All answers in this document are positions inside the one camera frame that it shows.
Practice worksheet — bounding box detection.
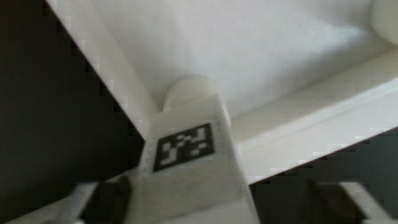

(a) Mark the white front fence bar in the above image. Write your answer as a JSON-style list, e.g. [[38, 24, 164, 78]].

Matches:
[[237, 96, 398, 186]]

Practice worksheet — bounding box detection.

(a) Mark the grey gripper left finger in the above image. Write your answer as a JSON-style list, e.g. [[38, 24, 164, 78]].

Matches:
[[52, 177, 132, 224]]

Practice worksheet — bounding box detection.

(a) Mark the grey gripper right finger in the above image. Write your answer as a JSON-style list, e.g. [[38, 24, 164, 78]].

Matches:
[[305, 181, 398, 224]]

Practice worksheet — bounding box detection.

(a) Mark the white table leg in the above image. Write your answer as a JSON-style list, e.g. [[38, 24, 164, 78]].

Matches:
[[123, 77, 260, 224]]

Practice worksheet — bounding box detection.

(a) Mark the white square table top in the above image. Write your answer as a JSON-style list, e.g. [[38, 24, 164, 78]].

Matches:
[[45, 0, 398, 138]]

